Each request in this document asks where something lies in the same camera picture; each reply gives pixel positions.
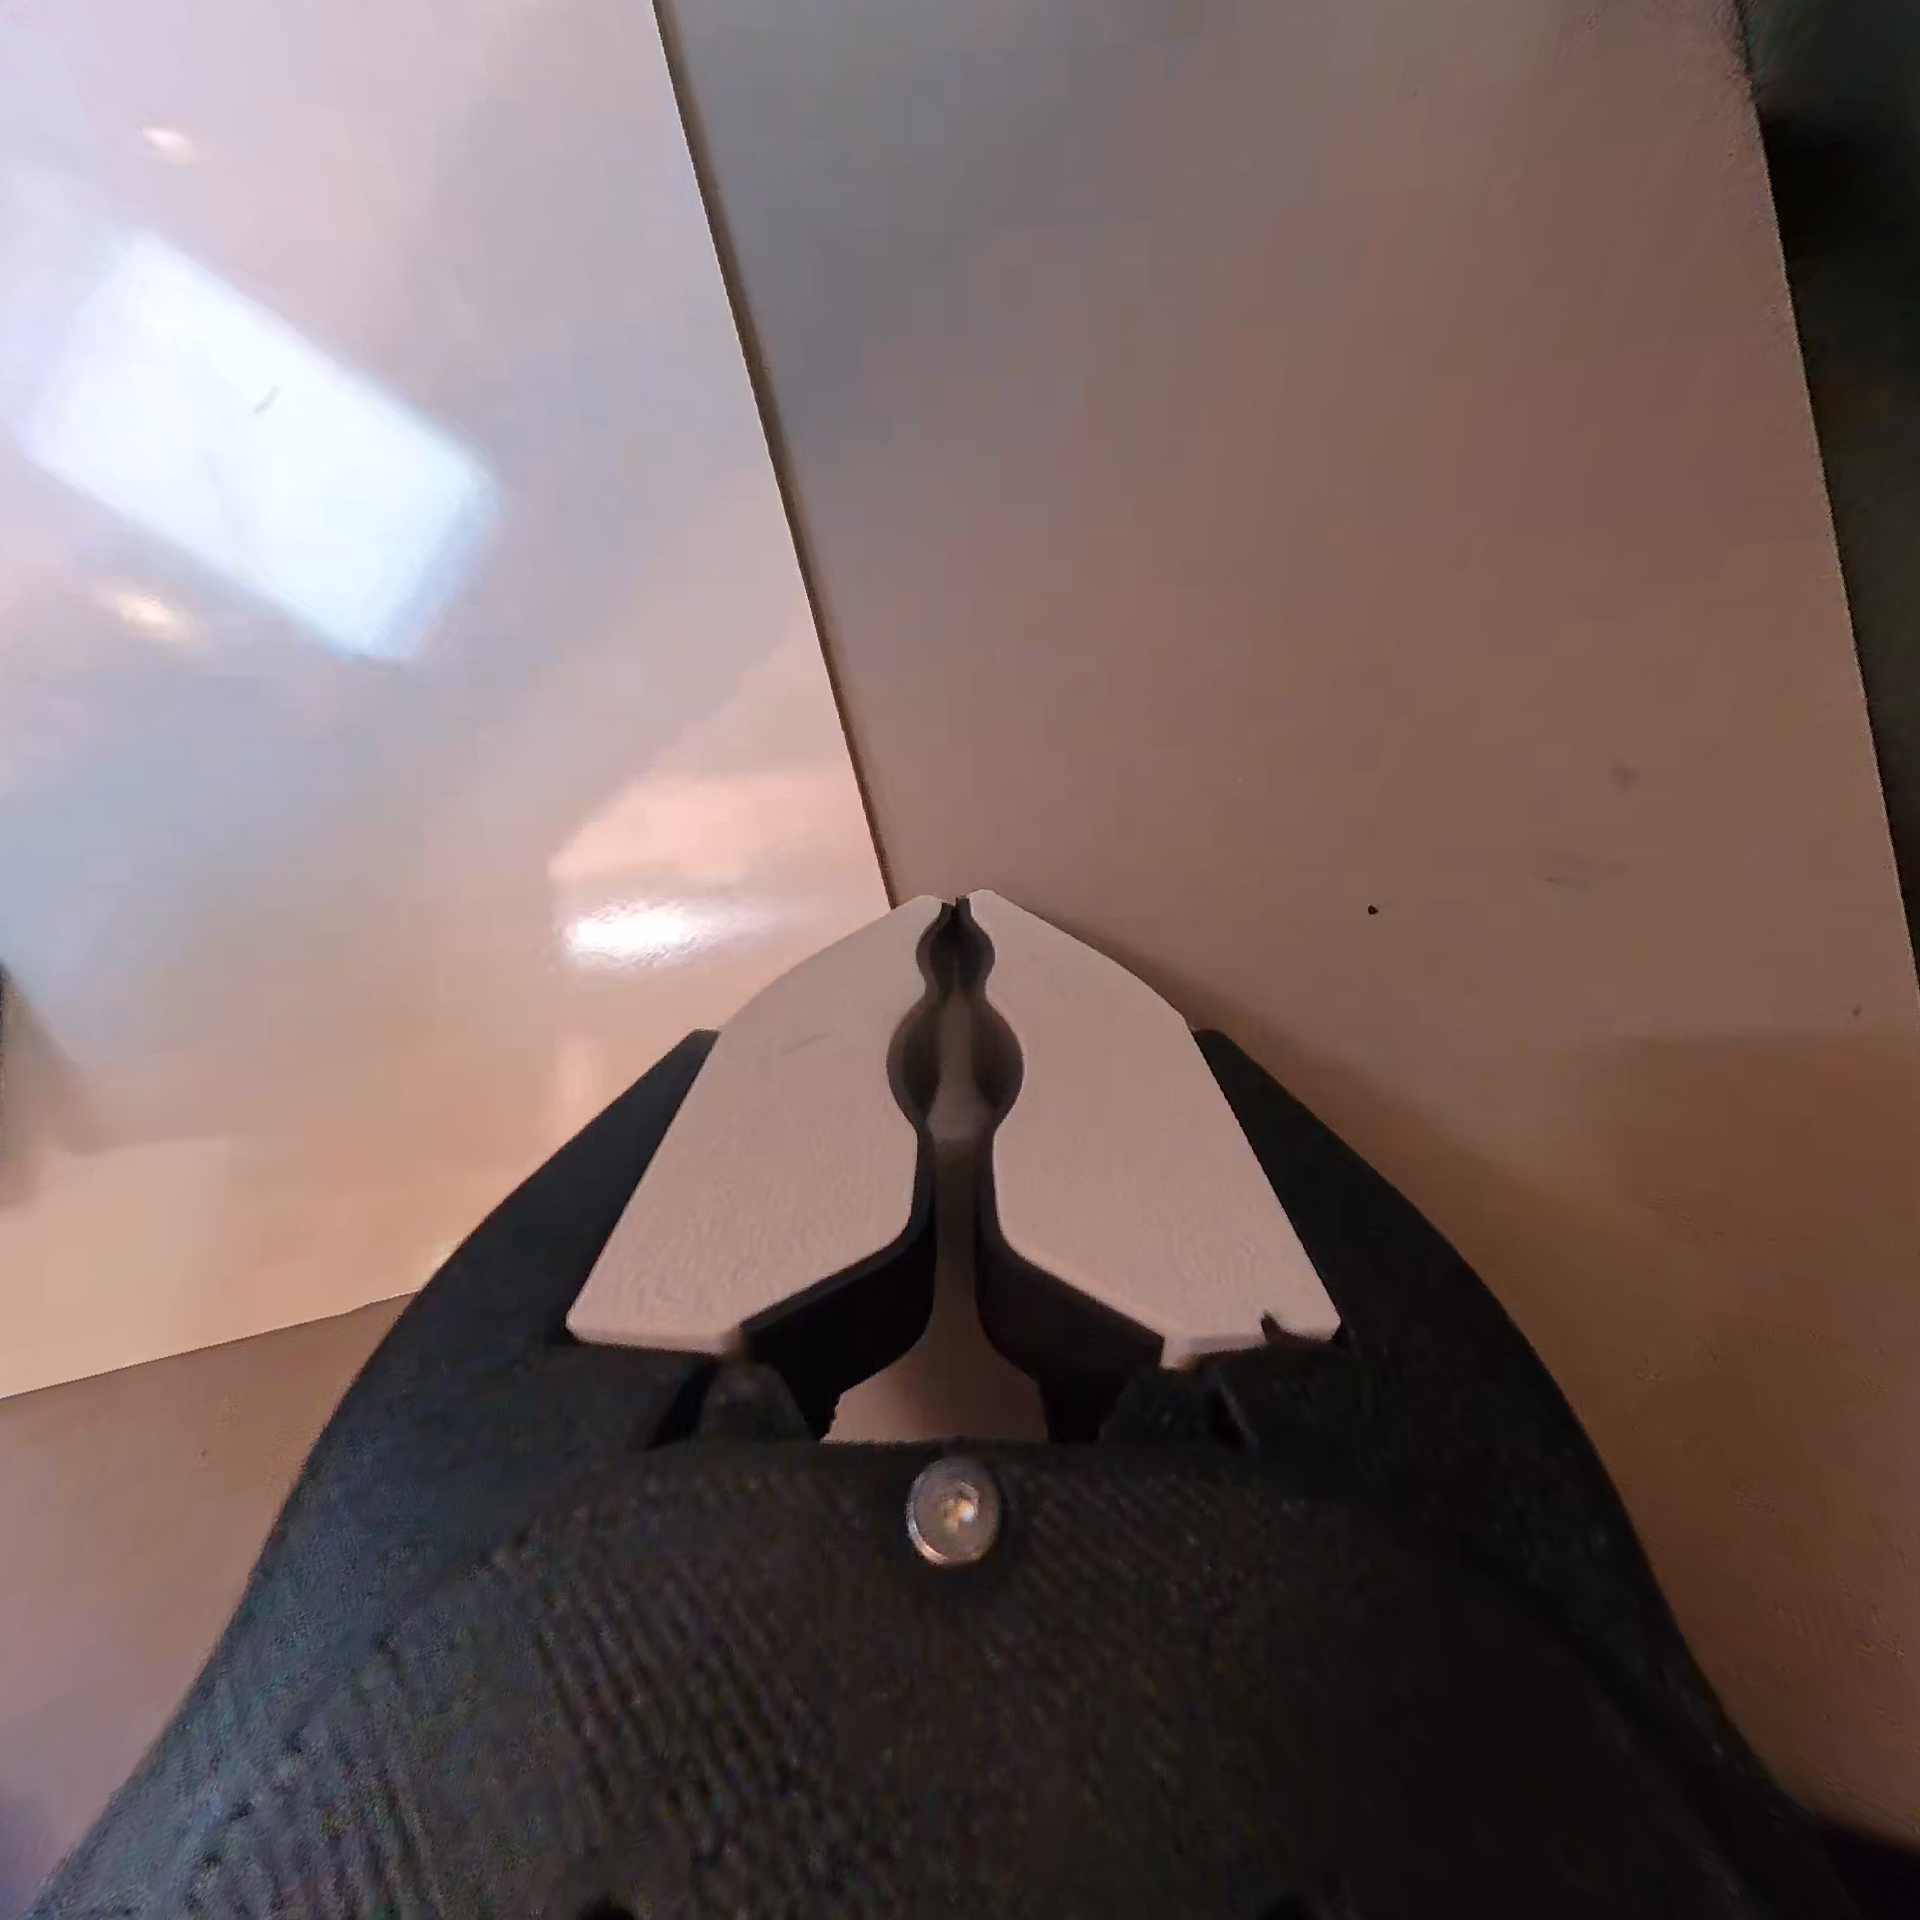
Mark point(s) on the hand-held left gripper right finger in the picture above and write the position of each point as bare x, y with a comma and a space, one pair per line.
1154, 1184

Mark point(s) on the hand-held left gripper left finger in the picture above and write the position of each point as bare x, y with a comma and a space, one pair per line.
749, 1170

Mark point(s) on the white whiteboard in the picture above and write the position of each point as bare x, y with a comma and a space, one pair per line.
376, 751

